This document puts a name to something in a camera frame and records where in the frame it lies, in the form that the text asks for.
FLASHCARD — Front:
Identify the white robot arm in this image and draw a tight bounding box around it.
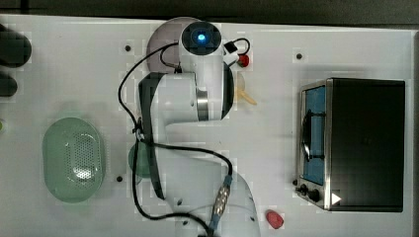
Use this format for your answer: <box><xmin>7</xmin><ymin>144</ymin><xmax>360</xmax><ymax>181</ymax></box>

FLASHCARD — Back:
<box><xmin>137</xmin><ymin>21</ymin><xmax>261</xmax><ymax>237</ymax></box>

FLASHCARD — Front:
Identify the yellow felt banana toy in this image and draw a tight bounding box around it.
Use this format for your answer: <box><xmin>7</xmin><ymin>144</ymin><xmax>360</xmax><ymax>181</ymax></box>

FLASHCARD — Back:
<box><xmin>234</xmin><ymin>72</ymin><xmax>257</xmax><ymax>106</ymax></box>

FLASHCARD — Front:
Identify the green mug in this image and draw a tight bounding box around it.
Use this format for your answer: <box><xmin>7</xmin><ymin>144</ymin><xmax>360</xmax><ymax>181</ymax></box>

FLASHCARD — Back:
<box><xmin>128</xmin><ymin>142</ymin><xmax>150</xmax><ymax>185</ymax></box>

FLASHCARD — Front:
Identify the red felt strawberry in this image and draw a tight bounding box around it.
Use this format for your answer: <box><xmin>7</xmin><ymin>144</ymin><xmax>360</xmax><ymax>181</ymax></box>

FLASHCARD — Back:
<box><xmin>265</xmin><ymin>209</ymin><xmax>284</xmax><ymax>229</ymax></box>

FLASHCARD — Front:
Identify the green perforated basket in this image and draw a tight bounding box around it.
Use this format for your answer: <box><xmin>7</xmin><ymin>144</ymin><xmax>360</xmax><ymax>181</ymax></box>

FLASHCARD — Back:
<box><xmin>42</xmin><ymin>118</ymin><xmax>106</xmax><ymax>203</ymax></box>

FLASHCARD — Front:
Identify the black toaster oven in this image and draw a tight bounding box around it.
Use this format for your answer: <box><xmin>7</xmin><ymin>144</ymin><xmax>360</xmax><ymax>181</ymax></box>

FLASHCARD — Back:
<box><xmin>293</xmin><ymin>77</ymin><xmax>405</xmax><ymax>212</ymax></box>

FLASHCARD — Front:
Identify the black cylinder object lower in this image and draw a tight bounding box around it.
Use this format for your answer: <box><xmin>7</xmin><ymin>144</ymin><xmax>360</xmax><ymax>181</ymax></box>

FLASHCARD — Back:
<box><xmin>0</xmin><ymin>73</ymin><xmax>18</xmax><ymax>97</ymax></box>

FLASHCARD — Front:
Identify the black cylinder object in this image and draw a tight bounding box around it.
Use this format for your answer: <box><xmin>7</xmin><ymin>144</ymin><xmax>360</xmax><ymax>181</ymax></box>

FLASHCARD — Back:
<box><xmin>0</xmin><ymin>73</ymin><xmax>18</xmax><ymax>97</ymax></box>
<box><xmin>0</xmin><ymin>25</ymin><xmax>32</xmax><ymax>68</ymax></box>

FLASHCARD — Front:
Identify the black cylinder object upper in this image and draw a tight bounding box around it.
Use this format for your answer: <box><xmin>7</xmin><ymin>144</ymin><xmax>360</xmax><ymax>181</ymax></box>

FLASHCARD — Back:
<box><xmin>0</xmin><ymin>25</ymin><xmax>32</xmax><ymax>68</ymax></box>

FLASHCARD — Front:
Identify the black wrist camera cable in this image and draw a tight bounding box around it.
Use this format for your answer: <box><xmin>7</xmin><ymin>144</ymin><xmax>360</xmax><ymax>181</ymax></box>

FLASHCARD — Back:
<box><xmin>222</xmin><ymin>37</ymin><xmax>252</xmax><ymax>57</ymax></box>

